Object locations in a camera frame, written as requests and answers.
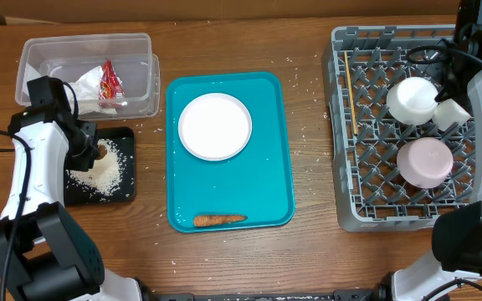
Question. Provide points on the white cup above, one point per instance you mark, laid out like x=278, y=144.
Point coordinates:
x=448, y=113

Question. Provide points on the teal plastic tray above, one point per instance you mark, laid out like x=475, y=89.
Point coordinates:
x=256, y=183

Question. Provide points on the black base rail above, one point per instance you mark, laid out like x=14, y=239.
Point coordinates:
x=337, y=295

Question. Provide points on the black bin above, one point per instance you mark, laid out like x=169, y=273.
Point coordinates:
x=124, y=138

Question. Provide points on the wooden chopstick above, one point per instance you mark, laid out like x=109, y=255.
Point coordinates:
x=350, y=94

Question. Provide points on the white rice pile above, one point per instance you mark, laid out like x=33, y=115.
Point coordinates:
x=106, y=174

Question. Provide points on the orange carrot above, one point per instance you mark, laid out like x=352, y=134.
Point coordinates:
x=216, y=220

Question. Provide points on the white plate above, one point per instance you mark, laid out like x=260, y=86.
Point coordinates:
x=215, y=127

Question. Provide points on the clear plastic bin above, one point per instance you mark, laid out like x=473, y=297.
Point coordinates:
x=69, y=57

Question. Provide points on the red silver snack wrapper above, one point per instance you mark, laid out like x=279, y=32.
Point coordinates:
x=110, y=87

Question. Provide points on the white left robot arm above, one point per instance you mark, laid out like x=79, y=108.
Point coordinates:
x=44, y=253

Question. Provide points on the pink white bowl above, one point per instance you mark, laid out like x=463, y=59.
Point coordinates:
x=425, y=162

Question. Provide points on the grey dishwasher rack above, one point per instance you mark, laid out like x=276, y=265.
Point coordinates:
x=370, y=193

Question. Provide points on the white napkin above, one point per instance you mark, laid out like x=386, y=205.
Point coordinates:
x=87, y=91

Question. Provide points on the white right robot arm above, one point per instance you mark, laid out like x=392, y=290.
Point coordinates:
x=455, y=257

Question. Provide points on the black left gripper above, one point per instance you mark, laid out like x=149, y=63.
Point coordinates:
x=84, y=162

